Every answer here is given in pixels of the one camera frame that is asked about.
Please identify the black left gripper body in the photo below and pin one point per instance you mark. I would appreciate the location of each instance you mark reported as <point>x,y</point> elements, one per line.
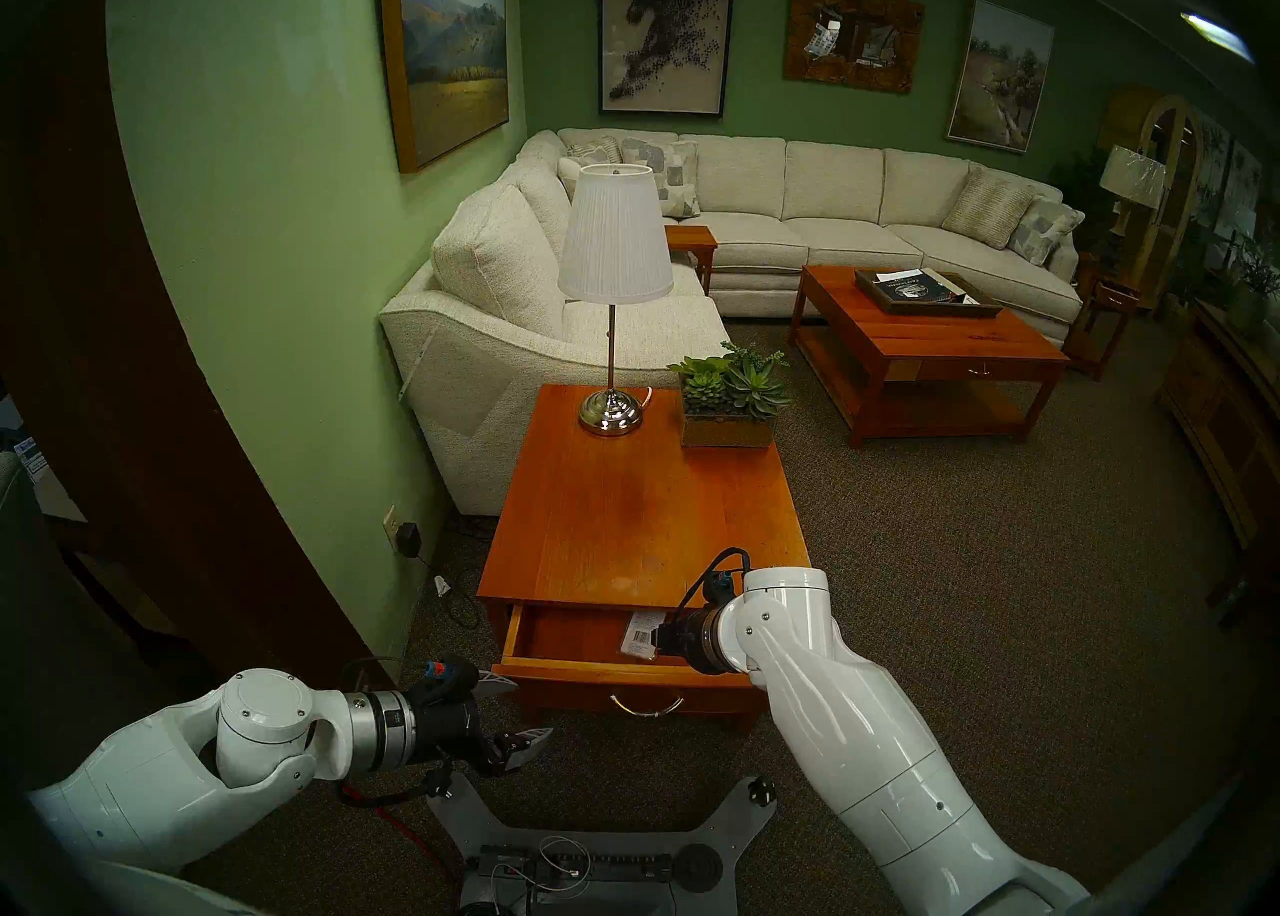
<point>450,724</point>

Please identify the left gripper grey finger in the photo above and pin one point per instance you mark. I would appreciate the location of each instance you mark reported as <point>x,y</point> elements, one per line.
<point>492,682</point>
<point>525,746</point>

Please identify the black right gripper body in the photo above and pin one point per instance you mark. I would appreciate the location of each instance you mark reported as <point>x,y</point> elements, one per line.
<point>685,644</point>

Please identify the clear plastic blister pack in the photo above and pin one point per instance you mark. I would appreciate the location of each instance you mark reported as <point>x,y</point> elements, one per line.
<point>640,636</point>

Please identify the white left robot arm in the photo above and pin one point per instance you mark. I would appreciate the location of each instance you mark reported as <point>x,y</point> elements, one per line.
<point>150,784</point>

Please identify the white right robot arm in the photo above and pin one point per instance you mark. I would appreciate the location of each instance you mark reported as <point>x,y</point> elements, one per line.
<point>870,724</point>

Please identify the cherry wood end table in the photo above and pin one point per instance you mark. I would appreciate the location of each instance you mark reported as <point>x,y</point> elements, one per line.
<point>640,514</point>

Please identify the black power strip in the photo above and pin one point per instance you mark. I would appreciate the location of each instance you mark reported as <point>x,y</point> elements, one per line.
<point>620,866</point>

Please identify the black power adapter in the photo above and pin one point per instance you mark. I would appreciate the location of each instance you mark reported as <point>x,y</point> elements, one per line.
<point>408,539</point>

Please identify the succulents in wooden planter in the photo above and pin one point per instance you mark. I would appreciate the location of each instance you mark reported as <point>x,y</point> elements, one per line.
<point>730,389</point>

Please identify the cherry wood coffee table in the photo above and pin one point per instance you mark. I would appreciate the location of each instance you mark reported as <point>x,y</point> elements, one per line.
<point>935,339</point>

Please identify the dark wooden serving tray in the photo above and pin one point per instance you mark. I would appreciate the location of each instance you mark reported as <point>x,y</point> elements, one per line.
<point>886,302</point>

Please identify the small wooden corner table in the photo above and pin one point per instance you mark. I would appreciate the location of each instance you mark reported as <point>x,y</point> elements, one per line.
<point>690,239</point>

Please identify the table lamp white pleated shade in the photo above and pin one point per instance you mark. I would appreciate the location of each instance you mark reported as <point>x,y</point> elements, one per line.
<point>615,234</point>

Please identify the dark hardcover book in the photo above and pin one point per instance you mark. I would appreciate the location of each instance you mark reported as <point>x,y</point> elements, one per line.
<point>920,292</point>

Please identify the white paper booklet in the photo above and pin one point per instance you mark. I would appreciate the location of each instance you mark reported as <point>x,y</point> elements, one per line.
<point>895,276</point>

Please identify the cardboard box white label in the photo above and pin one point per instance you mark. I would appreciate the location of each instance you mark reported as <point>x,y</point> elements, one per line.
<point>50,499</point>

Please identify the grey patchwork throw pillow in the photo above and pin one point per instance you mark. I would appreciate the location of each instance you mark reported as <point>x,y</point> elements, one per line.
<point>1045,231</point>
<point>675,174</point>

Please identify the plain white throw pillow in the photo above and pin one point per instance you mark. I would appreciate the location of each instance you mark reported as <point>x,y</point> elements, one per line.
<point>570,179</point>

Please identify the cream sectional sofa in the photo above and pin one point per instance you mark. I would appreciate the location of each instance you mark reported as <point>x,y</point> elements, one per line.
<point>815,179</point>

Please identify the striped throw pillow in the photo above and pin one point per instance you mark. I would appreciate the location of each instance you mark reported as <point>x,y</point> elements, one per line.
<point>988,209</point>
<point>595,151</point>

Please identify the small dark wood side table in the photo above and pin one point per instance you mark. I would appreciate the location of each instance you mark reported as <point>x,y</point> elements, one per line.
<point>1115,299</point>

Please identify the brown wooden sideboard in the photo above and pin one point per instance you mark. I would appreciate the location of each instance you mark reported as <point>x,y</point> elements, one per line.
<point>1220,414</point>

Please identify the rustic wood framed mirror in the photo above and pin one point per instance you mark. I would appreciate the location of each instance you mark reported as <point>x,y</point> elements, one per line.
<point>800,59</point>

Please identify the tall dark green houseplant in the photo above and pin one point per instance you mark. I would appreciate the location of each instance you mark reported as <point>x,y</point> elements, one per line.
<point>1080,189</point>

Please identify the black framed horse artwork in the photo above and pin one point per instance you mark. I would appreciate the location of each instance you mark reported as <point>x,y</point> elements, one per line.
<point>665,29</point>

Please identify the arched light wood cabinet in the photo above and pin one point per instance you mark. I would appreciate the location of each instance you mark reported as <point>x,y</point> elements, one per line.
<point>1152,239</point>

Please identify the framed mountain landscape painting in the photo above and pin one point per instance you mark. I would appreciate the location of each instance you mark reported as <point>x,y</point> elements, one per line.
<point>445,44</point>

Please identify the framed tree landscape painting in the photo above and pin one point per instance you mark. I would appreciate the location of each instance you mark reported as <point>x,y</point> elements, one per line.
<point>1000,79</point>

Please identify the lamp with plastic wrapped shade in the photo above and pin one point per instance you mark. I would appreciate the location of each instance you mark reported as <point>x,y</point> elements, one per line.
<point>1132,176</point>

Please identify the potted green plant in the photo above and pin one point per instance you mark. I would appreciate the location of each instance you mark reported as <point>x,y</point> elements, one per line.
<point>1248,312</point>

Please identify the ceiling light panel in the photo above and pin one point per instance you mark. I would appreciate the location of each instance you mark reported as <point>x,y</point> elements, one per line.
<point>1217,36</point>

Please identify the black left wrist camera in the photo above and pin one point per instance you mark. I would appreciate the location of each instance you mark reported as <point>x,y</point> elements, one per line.
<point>450,679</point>

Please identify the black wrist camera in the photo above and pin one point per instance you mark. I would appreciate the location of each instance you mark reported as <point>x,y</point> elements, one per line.
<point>450,679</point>
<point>722,589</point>

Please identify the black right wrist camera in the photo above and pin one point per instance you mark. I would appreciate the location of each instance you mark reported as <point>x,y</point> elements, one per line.
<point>722,589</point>

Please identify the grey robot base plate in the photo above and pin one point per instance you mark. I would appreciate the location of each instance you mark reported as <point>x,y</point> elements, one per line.
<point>710,824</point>

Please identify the beige wall outlet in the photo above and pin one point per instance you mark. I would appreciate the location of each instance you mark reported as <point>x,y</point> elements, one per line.
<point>390,527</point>

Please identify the pale framed wall print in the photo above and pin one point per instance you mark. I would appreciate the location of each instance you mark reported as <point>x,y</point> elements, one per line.
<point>1245,192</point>
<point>1213,169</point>

